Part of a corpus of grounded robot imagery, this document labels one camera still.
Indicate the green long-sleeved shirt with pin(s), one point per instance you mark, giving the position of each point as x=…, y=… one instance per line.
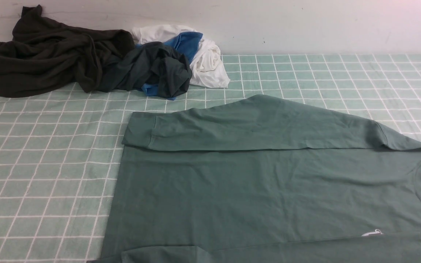
x=264, y=180

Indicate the white crumpled garment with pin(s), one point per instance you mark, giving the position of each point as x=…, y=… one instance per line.
x=207, y=67

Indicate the dark green crumpled garment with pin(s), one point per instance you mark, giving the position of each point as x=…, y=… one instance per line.
x=130, y=72

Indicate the blue crumpled garment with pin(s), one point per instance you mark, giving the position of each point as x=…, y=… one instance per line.
x=186, y=44

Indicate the green checkered tablecloth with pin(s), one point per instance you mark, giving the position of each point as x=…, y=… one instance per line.
x=60, y=151

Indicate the dark brown crumpled garment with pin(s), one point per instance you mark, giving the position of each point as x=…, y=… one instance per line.
x=45, y=55

